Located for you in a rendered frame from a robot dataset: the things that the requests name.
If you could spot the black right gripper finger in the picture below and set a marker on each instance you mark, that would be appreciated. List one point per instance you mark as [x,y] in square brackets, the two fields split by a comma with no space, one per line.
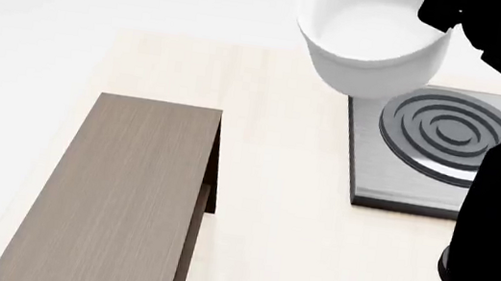
[440,9]
[483,40]

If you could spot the white bowl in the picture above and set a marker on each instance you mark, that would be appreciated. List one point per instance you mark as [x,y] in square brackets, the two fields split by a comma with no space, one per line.
[371,36]

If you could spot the brown wooden cabinet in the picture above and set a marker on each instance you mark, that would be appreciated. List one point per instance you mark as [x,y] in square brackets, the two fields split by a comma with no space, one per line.
[117,195]

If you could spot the dark spiral stove burner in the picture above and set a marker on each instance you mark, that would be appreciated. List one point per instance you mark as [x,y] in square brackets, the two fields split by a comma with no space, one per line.
[448,132]

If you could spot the silver stove base plate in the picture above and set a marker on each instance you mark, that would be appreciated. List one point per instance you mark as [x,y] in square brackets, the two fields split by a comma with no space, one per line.
[372,171]

